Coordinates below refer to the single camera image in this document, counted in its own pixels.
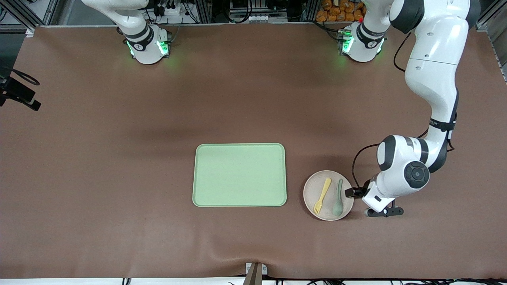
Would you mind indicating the beige round plate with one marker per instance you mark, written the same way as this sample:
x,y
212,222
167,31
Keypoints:
x,y
313,190

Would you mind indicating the brown table mat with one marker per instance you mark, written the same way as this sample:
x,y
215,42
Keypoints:
x,y
253,237

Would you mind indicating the orange packaged snacks pile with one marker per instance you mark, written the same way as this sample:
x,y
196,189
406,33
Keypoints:
x,y
336,12

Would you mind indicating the white terminal block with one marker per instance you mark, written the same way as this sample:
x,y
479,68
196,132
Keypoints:
x,y
255,18

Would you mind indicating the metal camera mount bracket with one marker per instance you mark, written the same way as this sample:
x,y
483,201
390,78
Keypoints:
x,y
253,275

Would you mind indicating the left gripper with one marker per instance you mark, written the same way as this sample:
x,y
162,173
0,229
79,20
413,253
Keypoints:
x,y
355,192

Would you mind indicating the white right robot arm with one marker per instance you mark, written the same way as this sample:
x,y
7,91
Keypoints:
x,y
138,39

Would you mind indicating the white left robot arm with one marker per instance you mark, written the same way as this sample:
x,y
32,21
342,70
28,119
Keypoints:
x,y
435,59

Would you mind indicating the light green rectangular tray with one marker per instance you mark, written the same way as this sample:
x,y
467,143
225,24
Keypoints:
x,y
237,174

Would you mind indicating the white power strip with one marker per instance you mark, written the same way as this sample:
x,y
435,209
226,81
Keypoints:
x,y
174,10

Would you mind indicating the yellow plastic fork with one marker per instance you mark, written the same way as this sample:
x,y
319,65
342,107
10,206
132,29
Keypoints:
x,y
325,186

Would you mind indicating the grey-green plastic spoon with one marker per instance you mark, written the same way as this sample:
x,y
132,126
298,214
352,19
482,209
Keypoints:
x,y
337,206

